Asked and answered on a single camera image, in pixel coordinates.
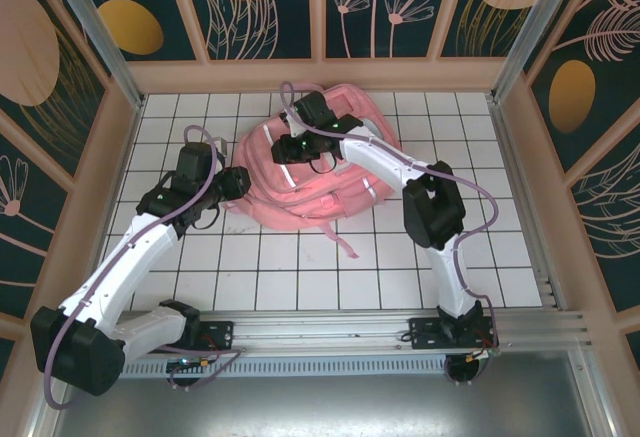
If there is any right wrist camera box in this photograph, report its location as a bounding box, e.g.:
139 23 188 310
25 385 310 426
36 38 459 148
283 110 307 139

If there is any aluminium corner post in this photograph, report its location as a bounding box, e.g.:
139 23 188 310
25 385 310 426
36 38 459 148
39 0 146 110
492 0 586 103

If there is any grey metal sheet panel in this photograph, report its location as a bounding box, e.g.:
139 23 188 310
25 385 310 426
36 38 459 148
49 351 616 437

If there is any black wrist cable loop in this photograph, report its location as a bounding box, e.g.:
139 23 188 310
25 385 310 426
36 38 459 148
310 149 342 174
185 205 220 232

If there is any pink backpack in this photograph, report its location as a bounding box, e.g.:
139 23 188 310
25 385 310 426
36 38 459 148
222 84 401 261

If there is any black left wrist cable loop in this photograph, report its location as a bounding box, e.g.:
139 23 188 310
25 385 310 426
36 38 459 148
185 205 220 232

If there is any perforated grey cable duct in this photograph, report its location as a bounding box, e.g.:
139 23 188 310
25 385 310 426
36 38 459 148
122 359 451 379

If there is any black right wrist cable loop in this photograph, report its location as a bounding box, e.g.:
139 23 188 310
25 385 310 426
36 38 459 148
310 149 342 174

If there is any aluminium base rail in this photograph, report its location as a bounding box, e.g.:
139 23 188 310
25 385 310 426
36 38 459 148
48 309 591 357

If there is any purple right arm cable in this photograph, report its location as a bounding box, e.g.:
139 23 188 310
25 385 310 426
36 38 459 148
278 80 501 388

